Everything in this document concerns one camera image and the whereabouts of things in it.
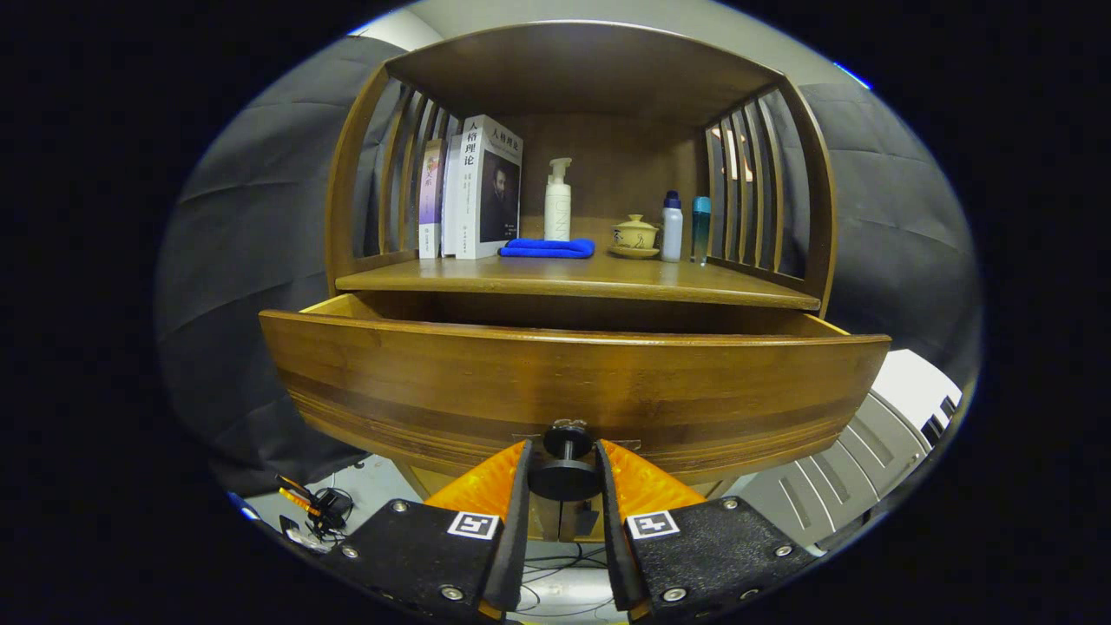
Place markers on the white bottle with blue cap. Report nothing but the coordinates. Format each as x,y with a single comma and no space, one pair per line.
672,230

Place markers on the wooden cabinet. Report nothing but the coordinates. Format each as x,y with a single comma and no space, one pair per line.
608,78

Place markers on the yellow saucer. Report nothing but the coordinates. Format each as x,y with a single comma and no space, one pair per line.
634,253

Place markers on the folded blue cloth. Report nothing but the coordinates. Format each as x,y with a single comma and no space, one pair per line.
547,249

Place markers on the white pump bottle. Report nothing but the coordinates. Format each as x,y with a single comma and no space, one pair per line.
557,213

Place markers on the purple book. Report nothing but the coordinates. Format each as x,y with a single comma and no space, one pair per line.
430,191

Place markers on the slim teal bottle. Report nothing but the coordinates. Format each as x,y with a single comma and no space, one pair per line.
700,230

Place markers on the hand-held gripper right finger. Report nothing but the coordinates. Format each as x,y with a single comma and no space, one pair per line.
612,538

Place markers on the thin white book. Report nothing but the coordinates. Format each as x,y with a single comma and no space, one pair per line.
451,200

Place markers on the orange and black tool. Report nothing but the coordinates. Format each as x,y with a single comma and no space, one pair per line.
325,508

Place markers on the white plastic storage box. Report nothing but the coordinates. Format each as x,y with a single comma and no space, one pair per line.
868,451

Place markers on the thick white portrait book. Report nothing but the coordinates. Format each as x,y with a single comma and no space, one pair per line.
495,191

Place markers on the yellow lidded tea bowl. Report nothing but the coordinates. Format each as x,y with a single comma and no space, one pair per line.
635,234

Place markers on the wooden countertop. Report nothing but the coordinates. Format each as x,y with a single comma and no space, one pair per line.
564,276

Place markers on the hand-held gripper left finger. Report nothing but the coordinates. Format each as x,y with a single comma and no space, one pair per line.
516,538

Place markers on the wooden drawer with black knob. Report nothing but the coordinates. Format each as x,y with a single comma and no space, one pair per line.
434,382

